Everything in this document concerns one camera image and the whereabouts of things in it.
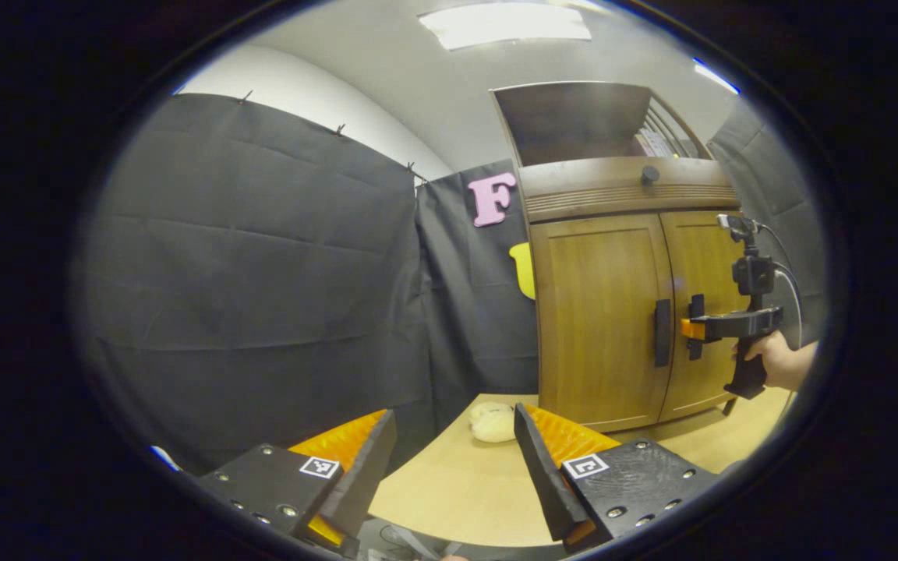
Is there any large ceiling light panel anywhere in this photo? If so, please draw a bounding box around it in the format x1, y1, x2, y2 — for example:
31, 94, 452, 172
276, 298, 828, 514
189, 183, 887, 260
418, 2, 592, 51

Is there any wooden shoe cabinet door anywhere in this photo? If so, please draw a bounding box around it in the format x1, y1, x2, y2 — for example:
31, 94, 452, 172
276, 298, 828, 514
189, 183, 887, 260
531, 213, 674, 432
659, 210, 754, 423

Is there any wooden double-door shoe cabinet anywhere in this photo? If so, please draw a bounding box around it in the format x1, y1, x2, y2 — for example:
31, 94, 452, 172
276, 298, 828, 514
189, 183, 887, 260
490, 81, 754, 434

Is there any cream plush toy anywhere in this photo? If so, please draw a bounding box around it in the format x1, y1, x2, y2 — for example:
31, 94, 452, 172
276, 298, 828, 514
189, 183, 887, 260
469, 401, 518, 444

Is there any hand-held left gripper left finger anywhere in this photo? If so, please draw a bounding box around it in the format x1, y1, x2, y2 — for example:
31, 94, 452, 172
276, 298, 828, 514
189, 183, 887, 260
198, 409, 398, 556

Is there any row of upright books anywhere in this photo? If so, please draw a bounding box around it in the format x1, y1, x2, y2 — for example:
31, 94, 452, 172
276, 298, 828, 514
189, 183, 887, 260
636, 129, 685, 159

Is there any wooden cabinet drawer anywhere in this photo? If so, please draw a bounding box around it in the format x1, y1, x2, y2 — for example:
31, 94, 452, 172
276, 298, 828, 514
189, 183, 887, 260
518, 156, 742, 224

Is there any black door handle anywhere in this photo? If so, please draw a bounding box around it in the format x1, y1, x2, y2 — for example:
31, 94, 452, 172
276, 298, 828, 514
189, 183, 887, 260
688, 294, 705, 361
654, 298, 673, 368

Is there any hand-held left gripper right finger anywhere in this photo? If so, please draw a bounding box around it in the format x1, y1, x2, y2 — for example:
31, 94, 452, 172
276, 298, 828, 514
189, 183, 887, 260
514, 403, 719, 554

